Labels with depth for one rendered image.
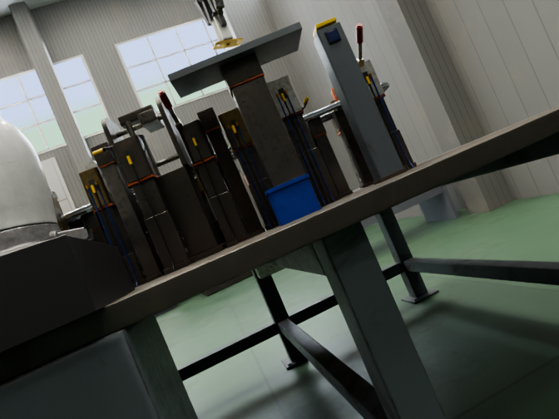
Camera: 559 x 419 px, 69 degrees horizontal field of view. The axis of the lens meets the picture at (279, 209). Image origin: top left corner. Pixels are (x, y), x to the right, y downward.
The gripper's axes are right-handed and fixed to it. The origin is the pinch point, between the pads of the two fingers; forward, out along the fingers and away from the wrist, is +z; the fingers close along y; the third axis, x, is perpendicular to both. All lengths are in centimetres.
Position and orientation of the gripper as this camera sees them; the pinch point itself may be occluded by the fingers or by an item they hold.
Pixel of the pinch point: (221, 30)
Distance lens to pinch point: 123.7
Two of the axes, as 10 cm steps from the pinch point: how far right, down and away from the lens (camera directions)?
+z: 3.9, 9.2, -0.2
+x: -8.2, 3.4, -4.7
